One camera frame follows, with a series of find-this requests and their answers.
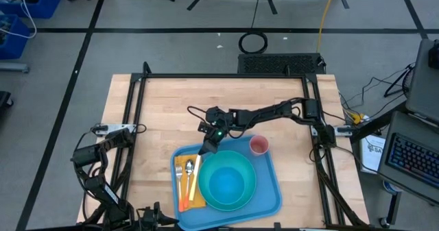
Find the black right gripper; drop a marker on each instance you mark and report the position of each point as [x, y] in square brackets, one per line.
[219, 119]

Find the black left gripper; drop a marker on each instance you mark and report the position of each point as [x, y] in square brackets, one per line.
[149, 219]

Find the teal plate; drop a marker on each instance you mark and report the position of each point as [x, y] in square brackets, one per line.
[205, 176]

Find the yellow cloth napkin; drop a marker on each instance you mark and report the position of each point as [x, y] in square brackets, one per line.
[202, 202]

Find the blue bowl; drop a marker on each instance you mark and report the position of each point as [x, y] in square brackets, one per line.
[226, 186]

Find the pink cup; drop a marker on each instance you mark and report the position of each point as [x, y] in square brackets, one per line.
[259, 145]

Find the blue plastic tray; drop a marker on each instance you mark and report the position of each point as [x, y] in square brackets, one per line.
[267, 196]

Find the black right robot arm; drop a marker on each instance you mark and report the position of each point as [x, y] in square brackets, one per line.
[271, 111]

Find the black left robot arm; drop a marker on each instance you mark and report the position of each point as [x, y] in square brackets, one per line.
[87, 154]

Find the silver aluminium bar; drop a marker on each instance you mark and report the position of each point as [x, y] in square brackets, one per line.
[317, 229]

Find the white printed paper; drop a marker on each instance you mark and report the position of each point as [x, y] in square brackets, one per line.
[372, 152]

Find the black cart support bar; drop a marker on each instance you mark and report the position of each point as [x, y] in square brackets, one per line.
[380, 121]

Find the black cart leg with caster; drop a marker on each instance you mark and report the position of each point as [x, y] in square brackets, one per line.
[392, 207]

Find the black tripod stand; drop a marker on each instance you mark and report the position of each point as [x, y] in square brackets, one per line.
[394, 84]

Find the black equipment piece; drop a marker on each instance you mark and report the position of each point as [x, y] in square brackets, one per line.
[5, 100]

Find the laptop with backlit keyboard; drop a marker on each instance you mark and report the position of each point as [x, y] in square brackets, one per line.
[411, 159]

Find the grey metal bar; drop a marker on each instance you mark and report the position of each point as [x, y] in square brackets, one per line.
[13, 68]

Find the blue plastic bin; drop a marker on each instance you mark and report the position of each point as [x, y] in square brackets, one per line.
[48, 5]
[15, 42]

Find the grey closed laptop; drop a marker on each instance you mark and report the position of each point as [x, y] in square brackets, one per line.
[423, 87]

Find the small black device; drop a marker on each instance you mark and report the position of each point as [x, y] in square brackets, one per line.
[433, 54]

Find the black aluminium frame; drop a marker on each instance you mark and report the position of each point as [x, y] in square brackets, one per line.
[223, 76]

